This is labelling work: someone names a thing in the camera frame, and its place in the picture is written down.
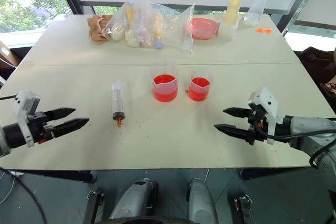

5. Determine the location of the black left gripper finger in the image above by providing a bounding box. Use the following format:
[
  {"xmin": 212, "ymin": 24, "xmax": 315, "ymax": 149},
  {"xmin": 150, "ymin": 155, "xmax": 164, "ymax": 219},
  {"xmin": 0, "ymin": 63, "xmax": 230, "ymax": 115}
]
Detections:
[
  {"xmin": 51, "ymin": 118, "xmax": 90, "ymax": 138},
  {"xmin": 43, "ymin": 107, "xmax": 77, "ymax": 120}
]

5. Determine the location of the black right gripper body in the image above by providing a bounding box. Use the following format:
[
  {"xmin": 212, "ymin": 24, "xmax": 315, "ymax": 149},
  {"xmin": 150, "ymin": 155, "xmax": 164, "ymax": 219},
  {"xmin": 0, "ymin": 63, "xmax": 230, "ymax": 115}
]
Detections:
[{"xmin": 246, "ymin": 103, "xmax": 269, "ymax": 146}]

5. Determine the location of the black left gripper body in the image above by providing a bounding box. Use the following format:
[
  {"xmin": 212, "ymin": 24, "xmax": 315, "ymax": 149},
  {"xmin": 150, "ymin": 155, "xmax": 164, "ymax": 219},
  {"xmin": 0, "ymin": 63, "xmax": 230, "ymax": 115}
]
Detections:
[{"xmin": 25, "ymin": 111, "xmax": 56, "ymax": 145}]

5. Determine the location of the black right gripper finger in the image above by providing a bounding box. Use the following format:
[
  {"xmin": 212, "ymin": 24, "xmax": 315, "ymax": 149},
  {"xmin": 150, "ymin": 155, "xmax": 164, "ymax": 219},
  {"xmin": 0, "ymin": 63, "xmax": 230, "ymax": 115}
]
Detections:
[
  {"xmin": 214, "ymin": 124, "xmax": 252, "ymax": 144},
  {"xmin": 222, "ymin": 106, "xmax": 252, "ymax": 119}
]

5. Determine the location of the beaker with red liquid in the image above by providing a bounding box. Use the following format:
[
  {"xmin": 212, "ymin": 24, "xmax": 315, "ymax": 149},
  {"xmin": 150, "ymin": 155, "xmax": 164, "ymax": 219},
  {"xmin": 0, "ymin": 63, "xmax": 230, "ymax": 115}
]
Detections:
[
  {"xmin": 187, "ymin": 67, "xmax": 212, "ymax": 102},
  {"xmin": 151, "ymin": 60, "xmax": 180, "ymax": 103}
]

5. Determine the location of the clear plastic syringe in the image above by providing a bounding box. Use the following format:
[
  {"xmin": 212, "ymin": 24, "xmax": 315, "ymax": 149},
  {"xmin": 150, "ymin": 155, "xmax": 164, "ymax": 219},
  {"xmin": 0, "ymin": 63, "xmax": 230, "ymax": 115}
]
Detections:
[{"xmin": 110, "ymin": 78, "xmax": 127, "ymax": 129}]

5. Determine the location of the brown cardboard box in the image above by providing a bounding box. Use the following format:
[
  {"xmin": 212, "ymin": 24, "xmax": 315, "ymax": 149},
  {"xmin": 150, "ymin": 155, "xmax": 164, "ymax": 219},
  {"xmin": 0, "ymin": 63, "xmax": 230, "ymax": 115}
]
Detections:
[{"xmin": 0, "ymin": 40, "xmax": 21, "ymax": 84}]

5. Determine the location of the grey robot leg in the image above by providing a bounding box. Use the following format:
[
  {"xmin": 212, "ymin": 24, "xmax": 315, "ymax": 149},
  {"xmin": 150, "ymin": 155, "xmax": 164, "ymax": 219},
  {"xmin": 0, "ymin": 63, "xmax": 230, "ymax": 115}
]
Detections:
[
  {"xmin": 186, "ymin": 177, "xmax": 219, "ymax": 224},
  {"xmin": 109, "ymin": 178, "xmax": 159, "ymax": 221}
]

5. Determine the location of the pink plastic bowl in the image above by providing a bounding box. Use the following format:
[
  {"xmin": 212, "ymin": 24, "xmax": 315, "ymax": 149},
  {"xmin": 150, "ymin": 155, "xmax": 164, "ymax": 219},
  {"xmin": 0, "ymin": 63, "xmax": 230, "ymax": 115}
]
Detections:
[{"xmin": 186, "ymin": 17, "xmax": 221, "ymax": 40}]

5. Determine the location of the dark brown bag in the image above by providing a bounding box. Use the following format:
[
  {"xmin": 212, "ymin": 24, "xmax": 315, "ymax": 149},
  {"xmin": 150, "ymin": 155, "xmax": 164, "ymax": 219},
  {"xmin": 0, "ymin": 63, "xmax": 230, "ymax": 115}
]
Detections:
[{"xmin": 300, "ymin": 46, "xmax": 336, "ymax": 104}]

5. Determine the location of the brown crumpled cloth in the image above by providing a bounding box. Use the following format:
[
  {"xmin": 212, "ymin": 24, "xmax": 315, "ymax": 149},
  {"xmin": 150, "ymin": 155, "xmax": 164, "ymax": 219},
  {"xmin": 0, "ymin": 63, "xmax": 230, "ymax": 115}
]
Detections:
[{"xmin": 87, "ymin": 14, "xmax": 114, "ymax": 44}]

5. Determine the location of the yellow capped plastic bottle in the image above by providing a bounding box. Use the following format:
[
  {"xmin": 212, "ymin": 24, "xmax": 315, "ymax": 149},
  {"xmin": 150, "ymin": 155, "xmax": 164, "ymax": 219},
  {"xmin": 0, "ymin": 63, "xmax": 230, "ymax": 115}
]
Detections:
[{"xmin": 218, "ymin": 0, "xmax": 243, "ymax": 40}]

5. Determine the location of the clear plastic flask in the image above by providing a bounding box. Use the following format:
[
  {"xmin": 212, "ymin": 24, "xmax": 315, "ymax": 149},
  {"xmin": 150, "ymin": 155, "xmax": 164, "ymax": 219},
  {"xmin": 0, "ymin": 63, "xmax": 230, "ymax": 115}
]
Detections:
[{"xmin": 243, "ymin": 0, "xmax": 270, "ymax": 27}]

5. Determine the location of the blue rubber bulb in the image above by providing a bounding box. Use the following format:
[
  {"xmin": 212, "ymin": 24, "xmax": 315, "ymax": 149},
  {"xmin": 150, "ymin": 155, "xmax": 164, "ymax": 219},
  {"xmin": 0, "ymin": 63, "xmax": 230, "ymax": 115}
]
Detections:
[{"xmin": 154, "ymin": 32, "xmax": 165, "ymax": 50}]

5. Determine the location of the clear plastic bag with items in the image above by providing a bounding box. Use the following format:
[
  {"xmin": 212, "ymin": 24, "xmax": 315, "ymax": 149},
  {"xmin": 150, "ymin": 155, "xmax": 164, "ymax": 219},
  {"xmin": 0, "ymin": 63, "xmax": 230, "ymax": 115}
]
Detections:
[{"xmin": 101, "ymin": 0, "xmax": 196, "ymax": 55}]

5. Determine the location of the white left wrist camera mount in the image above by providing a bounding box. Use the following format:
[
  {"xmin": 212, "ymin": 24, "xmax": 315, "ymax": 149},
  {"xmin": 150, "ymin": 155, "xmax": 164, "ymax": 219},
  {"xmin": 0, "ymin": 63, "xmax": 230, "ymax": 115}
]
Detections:
[{"xmin": 14, "ymin": 89, "xmax": 41, "ymax": 148}]

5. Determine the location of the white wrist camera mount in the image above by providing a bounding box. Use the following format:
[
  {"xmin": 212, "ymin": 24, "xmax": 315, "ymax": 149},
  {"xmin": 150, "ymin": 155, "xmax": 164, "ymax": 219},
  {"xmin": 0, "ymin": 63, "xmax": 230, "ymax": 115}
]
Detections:
[
  {"xmin": 247, "ymin": 86, "xmax": 280, "ymax": 145},
  {"xmin": 14, "ymin": 89, "xmax": 41, "ymax": 148}
]

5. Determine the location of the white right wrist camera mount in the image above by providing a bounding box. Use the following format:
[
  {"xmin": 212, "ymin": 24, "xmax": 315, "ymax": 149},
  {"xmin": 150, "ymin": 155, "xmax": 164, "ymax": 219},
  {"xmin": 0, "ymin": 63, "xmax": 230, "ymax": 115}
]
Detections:
[{"xmin": 247, "ymin": 86, "xmax": 280, "ymax": 145}]

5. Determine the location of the black floor cable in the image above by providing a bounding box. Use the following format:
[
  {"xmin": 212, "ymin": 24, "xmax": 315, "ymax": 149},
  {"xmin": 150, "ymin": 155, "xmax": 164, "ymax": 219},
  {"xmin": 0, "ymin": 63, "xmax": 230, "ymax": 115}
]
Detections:
[{"xmin": 0, "ymin": 167, "xmax": 48, "ymax": 224}]

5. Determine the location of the black table leg bracket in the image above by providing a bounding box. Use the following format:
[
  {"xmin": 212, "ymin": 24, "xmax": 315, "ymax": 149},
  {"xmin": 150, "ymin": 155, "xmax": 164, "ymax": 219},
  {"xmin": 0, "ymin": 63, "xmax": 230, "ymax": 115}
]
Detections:
[
  {"xmin": 233, "ymin": 194, "xmax": 254, "ymax": 224},
  {"xmin": 83, "ymin": 189, "xmax": 105, "ymax": 224}
]

